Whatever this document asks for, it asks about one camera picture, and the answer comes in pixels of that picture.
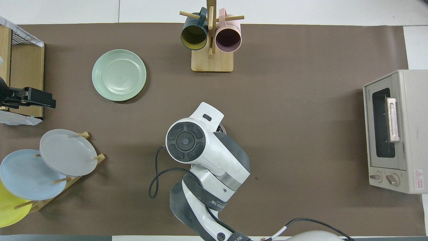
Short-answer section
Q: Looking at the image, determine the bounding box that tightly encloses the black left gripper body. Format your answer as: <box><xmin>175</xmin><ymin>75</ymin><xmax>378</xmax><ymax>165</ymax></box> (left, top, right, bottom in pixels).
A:
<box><xmin>0</xmin><ymin>78</ymin><xmax>24</xmax><ymax>108</ymax></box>

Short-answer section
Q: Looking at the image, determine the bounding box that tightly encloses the grey plate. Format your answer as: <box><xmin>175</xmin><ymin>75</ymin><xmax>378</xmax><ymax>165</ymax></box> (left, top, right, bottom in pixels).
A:
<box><xmin>39</xmin><ymin>129</ymin><xmax>98</xmax><ymax>176</ymax></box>

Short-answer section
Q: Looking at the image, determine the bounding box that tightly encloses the light blue plate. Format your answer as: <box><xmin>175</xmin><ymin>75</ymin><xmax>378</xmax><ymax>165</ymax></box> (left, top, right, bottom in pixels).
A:
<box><xmin>0</xmin><ymin>149</ymin><xmax>67</xmax><ymax>200</ymax></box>

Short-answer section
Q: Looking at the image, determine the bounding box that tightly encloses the light green plate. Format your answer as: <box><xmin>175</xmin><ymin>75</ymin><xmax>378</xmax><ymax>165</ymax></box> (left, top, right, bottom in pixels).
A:
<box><xmin>92</xmin><ymin>49</ymin><xmax>147</xmax><ymax>101</ymax></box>

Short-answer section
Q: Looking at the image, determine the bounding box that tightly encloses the wooden plate rack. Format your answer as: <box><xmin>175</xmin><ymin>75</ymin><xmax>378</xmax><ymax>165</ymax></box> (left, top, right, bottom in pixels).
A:
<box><xmin>14</xmin><ymin>132</ymin><xmax>106</xmax><ymax>213</ymax></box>

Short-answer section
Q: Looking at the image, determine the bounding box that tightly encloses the yellow plate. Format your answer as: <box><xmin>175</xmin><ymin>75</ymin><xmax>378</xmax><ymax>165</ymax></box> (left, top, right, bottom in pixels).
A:
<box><xmin>0</xmin><ymin>181</ymin><xmax>33</xmax><ymax>228</ymax></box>

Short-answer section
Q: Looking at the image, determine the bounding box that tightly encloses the white patterned cloth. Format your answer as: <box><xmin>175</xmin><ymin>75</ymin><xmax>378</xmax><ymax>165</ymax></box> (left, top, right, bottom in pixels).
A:
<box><xmin>0</xmin><ymin>110</ymin><xmax>43</xmax><ymax>126</ymax></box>
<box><xmin>0</xmin><ymin>16</ymin><xmax>44</xmax><ymax>48</ymax></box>

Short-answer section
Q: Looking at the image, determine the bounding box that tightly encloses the dark teal mug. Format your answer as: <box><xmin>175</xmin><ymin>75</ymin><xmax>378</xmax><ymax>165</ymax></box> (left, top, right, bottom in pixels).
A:
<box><xmin>181</xmin><ymin>7</ymin><xmax>209</xmax><ymax>51</ymax></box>

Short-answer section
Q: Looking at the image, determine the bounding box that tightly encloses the wooden mug tree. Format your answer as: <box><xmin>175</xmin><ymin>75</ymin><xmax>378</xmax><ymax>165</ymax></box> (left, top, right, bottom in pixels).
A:
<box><xmin>180</xmin><ymin>0</ymin><xmax>245</xmax><ymax>73</ymax></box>

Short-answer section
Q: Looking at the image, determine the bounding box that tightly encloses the pink mug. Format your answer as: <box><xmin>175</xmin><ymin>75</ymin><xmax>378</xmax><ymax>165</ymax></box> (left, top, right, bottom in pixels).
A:
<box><xmin>215</xmin><ymin>8</ymin><xmax>242</xmax><ymax>53</ymax></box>

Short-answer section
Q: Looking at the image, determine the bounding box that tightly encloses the brown paper table mat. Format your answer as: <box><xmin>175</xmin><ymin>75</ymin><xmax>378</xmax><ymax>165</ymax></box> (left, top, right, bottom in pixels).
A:
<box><xmin>0</xmin><ymin>23</ymin><xmax>427</xmax><ymax>236</ymax></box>

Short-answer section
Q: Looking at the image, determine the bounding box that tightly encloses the beige toaster oven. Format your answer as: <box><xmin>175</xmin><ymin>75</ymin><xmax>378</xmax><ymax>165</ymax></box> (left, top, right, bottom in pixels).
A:
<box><xmin>363</xmin><ymin>70</ymin><xmax>428</xmax><ymax>194</ymax></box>

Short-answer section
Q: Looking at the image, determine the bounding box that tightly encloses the wooden shelf with wire frame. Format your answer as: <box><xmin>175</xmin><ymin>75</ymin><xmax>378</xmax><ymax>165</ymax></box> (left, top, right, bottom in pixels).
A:
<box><xmin>0</xmin><ymin>25</ymin><xmax>45</xmax><ymax>120</ymax></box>

